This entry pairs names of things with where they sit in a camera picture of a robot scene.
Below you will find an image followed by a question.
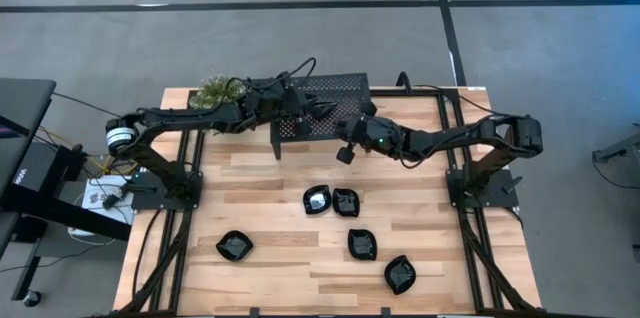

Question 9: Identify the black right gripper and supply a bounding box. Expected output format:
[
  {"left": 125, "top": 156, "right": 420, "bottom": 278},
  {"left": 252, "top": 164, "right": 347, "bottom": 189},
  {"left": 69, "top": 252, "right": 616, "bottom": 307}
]
[{"left": 333, "top": 101, "right": 405, "bottom": 166}]

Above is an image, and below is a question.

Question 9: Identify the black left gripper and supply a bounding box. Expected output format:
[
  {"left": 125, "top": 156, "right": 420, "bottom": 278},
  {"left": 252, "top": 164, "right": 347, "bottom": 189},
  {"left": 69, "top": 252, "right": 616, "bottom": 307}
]
[{"left": 239, "top": 76, "right": 326, "bottom": 136}]

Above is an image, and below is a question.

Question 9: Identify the black square bowl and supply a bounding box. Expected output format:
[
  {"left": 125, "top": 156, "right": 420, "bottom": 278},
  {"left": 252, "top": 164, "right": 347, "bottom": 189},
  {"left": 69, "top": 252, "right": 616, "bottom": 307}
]
[
  {"left": 332, "top": 187, "right": 361, "bottom": 218},
  {"left": 347, "top": 228, "right": 379, "bottom": 262}
]

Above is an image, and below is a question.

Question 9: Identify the black leaf-shaped mini plate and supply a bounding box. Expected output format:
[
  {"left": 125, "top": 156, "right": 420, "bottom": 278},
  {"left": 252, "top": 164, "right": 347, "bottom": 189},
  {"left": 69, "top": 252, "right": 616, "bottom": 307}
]
[
  {"left": 383, "top": 254, "right": 418, "bottom": 296},
  {"left": 215, "top": 229, "right": 255, "bottom": 263},
  {"left": 302, "top": 184, "right": 333, "bottom": 216}
]

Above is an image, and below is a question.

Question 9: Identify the black perforated metal shelf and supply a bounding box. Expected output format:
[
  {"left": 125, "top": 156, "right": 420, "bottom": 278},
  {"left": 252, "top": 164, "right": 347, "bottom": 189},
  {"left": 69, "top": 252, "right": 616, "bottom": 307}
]
[{"left": 269, "top": 72, "right": 379, "bottom": 162}]

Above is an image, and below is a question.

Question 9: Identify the green plant in black pot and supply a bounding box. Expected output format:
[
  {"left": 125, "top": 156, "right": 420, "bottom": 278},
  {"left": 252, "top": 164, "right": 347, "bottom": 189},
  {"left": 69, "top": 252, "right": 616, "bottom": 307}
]
[{"left": 188, "top": 73, "right": 249, "bottom": 137}]

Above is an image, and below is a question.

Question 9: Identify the white electronics box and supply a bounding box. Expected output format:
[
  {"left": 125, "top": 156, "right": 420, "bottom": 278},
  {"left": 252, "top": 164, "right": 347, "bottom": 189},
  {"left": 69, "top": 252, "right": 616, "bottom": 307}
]
[{"left": 67, "top": 173, "right": 137, "bottom": 239}]

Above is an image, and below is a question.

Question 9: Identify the black floor stand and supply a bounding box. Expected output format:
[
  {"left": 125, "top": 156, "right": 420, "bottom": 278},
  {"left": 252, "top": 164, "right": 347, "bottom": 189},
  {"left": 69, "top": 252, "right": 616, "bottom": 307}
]
[{"left": 592, "top": 125, "right": 640, "bottom": 192}]

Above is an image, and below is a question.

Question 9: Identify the black desk top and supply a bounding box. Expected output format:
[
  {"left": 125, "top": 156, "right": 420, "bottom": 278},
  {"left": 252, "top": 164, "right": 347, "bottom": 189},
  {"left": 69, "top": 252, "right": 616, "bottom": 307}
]
[{"left": 0, "top": 77, "right": 57, "bottom": 199}]

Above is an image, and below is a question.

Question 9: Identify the black computer case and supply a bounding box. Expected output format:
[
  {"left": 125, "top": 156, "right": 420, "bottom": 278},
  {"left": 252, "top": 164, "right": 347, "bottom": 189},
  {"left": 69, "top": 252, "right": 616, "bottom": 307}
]
[{"left": 12, "top": 142, "right": 84, "bottom": 199}]

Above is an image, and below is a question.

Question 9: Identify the black aluminium table frame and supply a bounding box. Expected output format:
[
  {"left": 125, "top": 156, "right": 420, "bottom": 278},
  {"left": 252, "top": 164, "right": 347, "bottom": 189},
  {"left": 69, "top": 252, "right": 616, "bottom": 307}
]
[{"left": 117, "top": 85, "right": 539, "bottom": 318}]

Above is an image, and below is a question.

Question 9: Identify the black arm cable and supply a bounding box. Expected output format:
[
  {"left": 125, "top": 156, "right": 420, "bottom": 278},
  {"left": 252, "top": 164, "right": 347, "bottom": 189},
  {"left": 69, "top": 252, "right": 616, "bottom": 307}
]
[{"left": 414, "top": 82, "right": 501, "bottom": 118}]

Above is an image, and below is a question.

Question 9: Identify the black floor cable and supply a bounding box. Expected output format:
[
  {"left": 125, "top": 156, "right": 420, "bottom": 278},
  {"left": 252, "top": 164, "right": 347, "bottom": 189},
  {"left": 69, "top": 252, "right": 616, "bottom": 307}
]
[{"left": 52, "top": 91, "right": 157, "bottom": 127}]

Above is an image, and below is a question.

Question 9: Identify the black desk leg frame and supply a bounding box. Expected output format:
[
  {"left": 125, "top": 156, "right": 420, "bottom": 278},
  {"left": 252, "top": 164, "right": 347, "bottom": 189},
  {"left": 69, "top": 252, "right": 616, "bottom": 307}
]
[{"left": 0, "top": 192, "right": 132, "bottom": 304}]

